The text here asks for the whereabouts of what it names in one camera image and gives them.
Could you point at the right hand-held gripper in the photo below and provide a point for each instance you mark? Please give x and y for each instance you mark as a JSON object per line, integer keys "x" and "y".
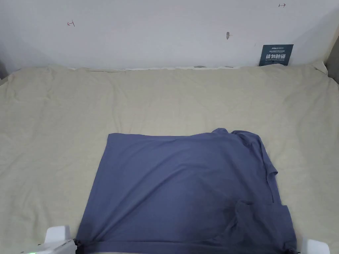
{"x": 316, "y": 247}

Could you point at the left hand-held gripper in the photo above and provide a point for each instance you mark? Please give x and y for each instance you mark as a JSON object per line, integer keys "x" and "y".
{"x": 57, "y": 242}

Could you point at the blue shirt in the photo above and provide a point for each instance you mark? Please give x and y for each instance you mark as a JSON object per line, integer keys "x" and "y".
{"x": 185, "y": 190}

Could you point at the bed with beige sheet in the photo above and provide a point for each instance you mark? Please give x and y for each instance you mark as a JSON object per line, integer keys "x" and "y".
{"x": 66, "y": 127}

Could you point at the dark blue sign card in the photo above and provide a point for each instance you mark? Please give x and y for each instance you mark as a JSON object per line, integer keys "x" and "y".
{"x": 275, "y": 55}

